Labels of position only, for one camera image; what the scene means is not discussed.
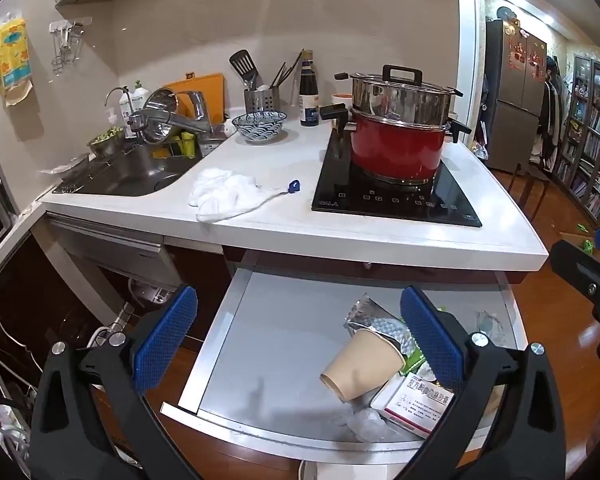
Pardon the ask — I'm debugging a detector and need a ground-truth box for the brown paper cup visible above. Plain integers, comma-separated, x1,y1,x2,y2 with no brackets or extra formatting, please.
320,328,405,402

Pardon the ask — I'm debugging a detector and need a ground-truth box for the orange cutting board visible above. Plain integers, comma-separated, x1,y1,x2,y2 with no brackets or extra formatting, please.
163,72,226,124

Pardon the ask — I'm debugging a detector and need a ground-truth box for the red cooking pot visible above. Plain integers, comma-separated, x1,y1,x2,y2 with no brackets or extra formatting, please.
320,104,471,186

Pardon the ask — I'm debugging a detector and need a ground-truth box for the chrome kitchen faucet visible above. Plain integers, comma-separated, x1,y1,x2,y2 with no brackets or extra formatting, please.
128,90,212,144

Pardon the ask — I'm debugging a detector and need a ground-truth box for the wall hook rack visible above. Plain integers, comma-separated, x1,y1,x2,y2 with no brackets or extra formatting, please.
48,16,93,75

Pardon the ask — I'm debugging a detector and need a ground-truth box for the steel utensil holder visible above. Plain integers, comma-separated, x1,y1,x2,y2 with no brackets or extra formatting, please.
244,87,282,113

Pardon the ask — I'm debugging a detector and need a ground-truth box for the wooden chair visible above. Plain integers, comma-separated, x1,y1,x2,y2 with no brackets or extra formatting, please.
507,164,550,222

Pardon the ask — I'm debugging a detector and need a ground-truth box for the white plastic bag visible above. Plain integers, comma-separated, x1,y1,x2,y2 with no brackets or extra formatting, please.
343,408,403,443

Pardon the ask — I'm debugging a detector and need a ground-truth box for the translucent printed plastic packet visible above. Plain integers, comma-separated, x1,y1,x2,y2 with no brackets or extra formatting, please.
476,311,506,346

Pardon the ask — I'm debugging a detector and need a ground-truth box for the dark grey refrigerator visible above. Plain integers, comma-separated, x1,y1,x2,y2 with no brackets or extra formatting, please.
484,20,546,174

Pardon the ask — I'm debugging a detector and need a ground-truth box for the steel drawer front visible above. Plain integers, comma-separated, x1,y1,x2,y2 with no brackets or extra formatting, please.
48,214,183,290

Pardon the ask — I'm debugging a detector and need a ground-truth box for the blue patterned bowl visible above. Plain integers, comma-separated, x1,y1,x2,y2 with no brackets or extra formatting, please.
232,110,287,144

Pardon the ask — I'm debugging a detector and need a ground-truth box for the steel strainer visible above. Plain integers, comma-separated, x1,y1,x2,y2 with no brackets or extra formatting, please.
140,88,178,144

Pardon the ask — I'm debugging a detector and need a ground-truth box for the green snack packet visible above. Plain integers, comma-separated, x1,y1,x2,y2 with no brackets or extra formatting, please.
401,349,426,375

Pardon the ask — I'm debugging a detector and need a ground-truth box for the white medicine box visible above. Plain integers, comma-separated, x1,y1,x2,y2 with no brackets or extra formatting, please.
370,373,454,439

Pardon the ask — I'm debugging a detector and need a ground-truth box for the wooden bookshelf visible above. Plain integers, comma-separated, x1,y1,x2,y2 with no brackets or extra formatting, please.
553,55,600,226

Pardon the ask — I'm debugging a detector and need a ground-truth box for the black slotted spatula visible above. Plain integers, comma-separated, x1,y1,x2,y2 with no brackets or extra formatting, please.
228,49,259,90

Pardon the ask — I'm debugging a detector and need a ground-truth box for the yellow hanging packet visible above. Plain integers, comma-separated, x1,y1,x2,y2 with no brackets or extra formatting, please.
0,12,33,107

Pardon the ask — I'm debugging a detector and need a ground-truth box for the kitchen sink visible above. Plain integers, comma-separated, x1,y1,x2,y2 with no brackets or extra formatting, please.
53,136,202,197

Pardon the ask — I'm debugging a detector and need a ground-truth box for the black induction cooktop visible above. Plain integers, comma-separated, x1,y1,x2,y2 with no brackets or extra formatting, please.
312,132,482,228

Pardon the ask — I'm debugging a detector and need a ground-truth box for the white dish cloth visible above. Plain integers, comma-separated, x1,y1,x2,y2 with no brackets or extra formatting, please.
187,168,301,223

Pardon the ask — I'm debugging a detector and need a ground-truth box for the steel steamer pot with lid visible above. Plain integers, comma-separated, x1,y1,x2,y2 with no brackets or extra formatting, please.
334,64,463,130

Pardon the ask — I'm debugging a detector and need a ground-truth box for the white soap bottle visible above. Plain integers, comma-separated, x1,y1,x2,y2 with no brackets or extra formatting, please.
119,79,150,120

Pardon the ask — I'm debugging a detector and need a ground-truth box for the silver foil wrapper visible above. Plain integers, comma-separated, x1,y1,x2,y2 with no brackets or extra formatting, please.
344,295,419,358

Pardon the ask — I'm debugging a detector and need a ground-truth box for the dark soy sauce bottle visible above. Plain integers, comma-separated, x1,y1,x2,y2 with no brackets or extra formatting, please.
299,50,320,127

